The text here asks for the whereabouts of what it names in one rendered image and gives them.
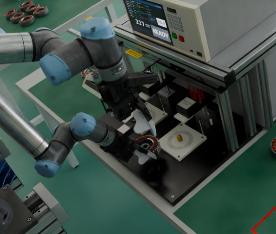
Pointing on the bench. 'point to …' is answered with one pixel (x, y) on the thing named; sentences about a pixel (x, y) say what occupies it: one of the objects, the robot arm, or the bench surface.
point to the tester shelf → (223, 56)
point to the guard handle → (92, 85)
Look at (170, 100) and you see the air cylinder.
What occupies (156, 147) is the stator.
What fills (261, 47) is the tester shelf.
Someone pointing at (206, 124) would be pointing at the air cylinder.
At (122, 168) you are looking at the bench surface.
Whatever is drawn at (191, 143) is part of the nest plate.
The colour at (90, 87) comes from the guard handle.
